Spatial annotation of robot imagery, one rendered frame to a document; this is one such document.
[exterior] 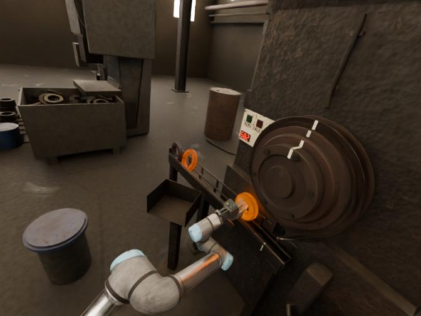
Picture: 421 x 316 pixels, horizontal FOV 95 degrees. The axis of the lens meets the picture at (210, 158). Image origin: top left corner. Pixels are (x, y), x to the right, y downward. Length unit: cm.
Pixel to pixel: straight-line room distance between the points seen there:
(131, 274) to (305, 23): 114
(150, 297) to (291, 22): 116
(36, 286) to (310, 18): 213
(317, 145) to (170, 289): 68
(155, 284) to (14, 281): 134
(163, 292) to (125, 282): 13
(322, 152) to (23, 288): 189
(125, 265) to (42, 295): 108
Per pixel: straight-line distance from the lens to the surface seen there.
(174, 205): 131
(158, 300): 78
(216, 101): 358
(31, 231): 160
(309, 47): 98
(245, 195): 111
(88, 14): 288
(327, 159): 72
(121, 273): 82
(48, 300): 182
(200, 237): 99
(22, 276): 198
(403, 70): 85
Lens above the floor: 150
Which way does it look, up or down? 29 degrees down
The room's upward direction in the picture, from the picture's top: 10 degrees clockwise
